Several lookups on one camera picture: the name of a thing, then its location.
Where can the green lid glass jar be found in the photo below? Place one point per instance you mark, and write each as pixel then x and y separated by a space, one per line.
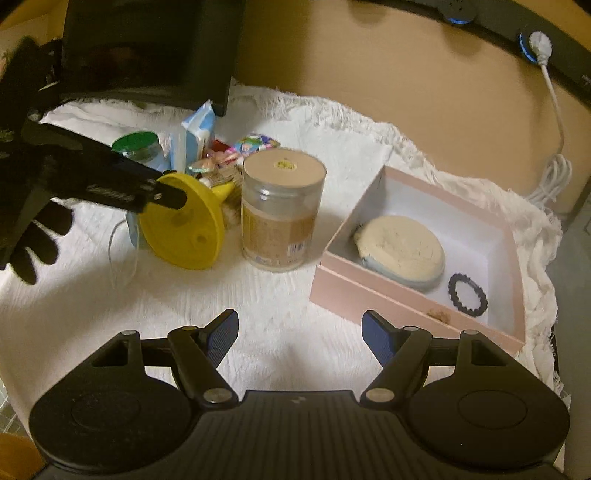
pixel 144 148

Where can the blue white tissue packet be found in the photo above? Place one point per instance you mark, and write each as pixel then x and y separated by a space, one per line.
pixel 190 140

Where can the black power strip blue sockets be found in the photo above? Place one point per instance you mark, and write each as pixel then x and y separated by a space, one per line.
pixel 510 24

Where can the white fringed cloth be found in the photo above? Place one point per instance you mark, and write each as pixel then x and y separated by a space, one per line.
pixel 101 285

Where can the colourful candy packet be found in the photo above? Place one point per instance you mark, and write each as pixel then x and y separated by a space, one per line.
pixel 253 143

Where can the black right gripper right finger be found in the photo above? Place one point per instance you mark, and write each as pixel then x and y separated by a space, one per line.
pixel 402 353

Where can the yellow plastic funnel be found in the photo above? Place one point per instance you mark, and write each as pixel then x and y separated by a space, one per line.
pixel 190 237

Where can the clear jar beige lid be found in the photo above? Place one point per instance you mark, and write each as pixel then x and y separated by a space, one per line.
pixel 281 195

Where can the pink cardboard box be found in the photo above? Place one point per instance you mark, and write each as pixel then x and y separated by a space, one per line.
pixel 481 288

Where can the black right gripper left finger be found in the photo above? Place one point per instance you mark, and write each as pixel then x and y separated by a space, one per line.
pixel 197 352

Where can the black gloved left hand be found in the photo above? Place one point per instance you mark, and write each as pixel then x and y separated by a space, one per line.
pixel 25 229

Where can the black television monitor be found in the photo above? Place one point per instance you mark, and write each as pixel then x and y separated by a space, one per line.
pixel 173 53

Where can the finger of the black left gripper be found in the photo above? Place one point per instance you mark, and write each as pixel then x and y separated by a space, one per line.
pixel 167 196

